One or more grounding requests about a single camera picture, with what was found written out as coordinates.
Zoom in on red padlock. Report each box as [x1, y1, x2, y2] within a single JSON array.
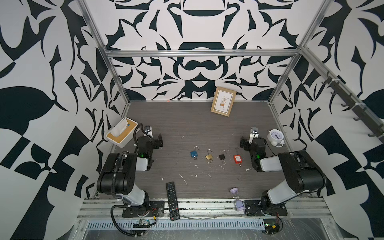
[[234, 147, 243, 167]]

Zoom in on black padlock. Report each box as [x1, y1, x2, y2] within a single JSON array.
[[219, 150, 226, 165]]

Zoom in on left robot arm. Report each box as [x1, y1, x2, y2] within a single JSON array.
[[97, 135, 165, 218]]

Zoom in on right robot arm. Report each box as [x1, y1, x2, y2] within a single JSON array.
[[240, 137, 327, 217]]

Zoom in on white alarm clock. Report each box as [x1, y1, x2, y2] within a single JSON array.
[[267, 129, 285, 148]]

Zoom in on brass padlock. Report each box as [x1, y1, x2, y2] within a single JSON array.
[[206, 149, 213, 162]]

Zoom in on blue padlock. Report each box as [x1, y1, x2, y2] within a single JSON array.
[[190, 146, 200, 160]]

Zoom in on purple hourglass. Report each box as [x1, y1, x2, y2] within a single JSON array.
[[230, 188, 246, 213]]

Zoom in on black remote control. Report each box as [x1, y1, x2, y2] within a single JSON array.
[[166, 182, 180, 222]]

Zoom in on left circuit board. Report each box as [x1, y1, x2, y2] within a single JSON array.
[[133, 217, 157, 228]]

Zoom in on circuit board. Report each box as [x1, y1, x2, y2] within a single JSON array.
[[133, 217, 157, 228], [263, 222, 284, 236]]

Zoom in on right circuit board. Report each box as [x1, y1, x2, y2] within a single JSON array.
[[263, 222, 284, 236]]

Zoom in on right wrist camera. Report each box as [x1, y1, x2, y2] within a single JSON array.
[[249, 127, 259, 144]]

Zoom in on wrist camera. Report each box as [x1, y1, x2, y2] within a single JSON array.
[[143, 126, 153, 137], [249, 127, 259, 144]]

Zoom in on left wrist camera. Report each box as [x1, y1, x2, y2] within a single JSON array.
[[143, 126, 153, 137]]

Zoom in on wooden picture frame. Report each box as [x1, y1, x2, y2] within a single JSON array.
[[211, 87, 237, 117]]

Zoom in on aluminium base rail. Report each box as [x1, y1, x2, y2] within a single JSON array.
[[77, 198, 332, 220]]

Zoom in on white cable duct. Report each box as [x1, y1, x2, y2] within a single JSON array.
[[87, 219, 265, 231]]

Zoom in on wall hook rail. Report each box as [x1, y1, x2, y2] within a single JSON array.
[[322, 71, 384, 144]]

